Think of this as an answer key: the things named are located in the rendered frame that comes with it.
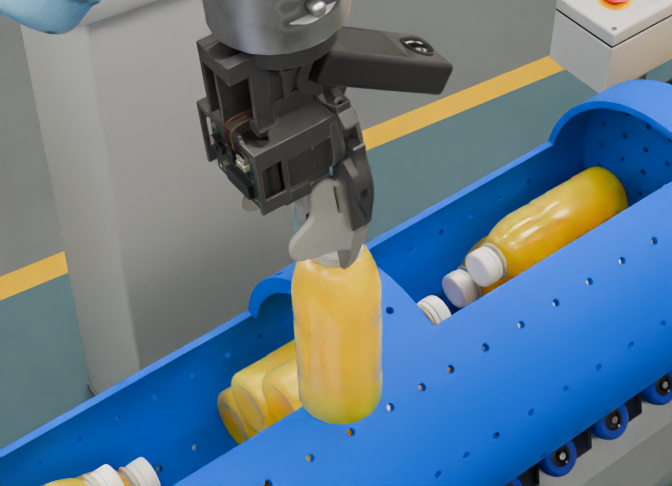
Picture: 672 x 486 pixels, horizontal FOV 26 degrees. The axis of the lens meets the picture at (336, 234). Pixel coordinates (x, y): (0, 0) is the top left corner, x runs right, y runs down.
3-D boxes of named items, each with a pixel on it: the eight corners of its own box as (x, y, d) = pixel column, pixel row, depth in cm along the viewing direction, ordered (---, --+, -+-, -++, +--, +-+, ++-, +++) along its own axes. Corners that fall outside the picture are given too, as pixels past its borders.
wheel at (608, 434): (578, 418, 151) (591, 421, 150) (603, 387, 153) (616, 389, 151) (602, 447, 153) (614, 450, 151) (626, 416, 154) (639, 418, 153)
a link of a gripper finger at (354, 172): (324, 213, 101) (300, 109, 96) (345, 202, 102) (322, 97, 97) (362, 242, 98) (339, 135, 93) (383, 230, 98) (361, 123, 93)
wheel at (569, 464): (525, 455, 148) (537, 458, 146) (551, 422, 150) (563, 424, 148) (550, 484, 150) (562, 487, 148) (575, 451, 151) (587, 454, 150)
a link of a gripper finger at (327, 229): (289, 295, 102) (262, 189, 97) (358, 257, 105) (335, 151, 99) (313, 316, 100) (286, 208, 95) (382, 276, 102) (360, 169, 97)
